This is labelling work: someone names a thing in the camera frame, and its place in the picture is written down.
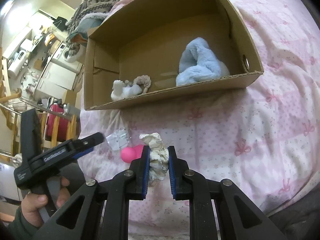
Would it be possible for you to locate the clear plastic packet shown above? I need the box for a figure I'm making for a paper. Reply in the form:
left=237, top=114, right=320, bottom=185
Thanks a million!
left=106, top=127, right=131, bottom=151

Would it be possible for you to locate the pink rubber duck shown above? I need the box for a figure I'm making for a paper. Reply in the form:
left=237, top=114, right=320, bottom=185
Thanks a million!
left=120, top=145, right=144, bottom=164

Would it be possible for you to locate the white sock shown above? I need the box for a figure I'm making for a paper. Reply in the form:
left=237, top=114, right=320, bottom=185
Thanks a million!
left=111, top=80, right=143, bottom=101

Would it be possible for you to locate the cream ruffled scrunchie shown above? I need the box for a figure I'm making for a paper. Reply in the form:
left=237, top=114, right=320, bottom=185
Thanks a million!
left=139, top=133, right=169, bottom=186

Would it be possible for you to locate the beige lace scrunchie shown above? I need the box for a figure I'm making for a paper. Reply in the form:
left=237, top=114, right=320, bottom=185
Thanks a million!
left=125, top=75, right=151, bottom=94

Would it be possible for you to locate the light blue fluffy scrunchie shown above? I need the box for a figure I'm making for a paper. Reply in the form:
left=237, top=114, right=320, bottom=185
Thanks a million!
left=176, top=37, right=230, bottom=86

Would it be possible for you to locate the person's left hand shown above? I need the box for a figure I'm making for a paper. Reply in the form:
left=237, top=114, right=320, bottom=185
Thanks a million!
left=21, top=177, right=71, bottom=228

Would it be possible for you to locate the yellow wooden chair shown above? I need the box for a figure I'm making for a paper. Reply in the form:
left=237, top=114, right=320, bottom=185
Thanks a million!
left=37, top=112, right=77, bottom=148

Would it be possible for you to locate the red suitcase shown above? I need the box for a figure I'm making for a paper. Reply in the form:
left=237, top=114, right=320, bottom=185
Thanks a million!
left=45, top=103, right=71, bottom=143

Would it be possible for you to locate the grey small trash can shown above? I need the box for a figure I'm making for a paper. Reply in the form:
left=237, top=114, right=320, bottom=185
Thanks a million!
left=63, top=103, right=80, bottom=118

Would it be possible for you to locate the white kitchen cabinet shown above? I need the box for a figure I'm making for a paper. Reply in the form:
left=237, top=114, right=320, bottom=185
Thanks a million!
left=33, top=62, right=76, bottom=100

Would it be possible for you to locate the pink patterned quilt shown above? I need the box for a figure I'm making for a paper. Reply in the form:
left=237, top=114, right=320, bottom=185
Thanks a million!
left=80, top=0, right=319, bottom=239

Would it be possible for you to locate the white washing machine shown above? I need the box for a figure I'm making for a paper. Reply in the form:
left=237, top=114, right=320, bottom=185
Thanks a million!
left=63, top=43, right=81, bottom=63

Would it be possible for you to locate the black hanging bag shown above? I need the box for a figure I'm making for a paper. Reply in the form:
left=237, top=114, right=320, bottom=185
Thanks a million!
left=53, top=16, right=67, bottom=31

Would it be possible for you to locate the teal fur-trimmed jacket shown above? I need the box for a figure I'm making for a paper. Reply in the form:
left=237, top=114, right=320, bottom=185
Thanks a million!
left=67, top=12, right=108, bottom=47

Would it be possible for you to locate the open brown cardboard box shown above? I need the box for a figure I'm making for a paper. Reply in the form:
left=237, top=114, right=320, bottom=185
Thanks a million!
left=84, top=0, right=264, bottom=111

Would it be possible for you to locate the patterned knit blanket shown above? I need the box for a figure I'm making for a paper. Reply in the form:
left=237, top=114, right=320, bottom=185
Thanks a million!
left=66, top=0, right=120, bottom=40

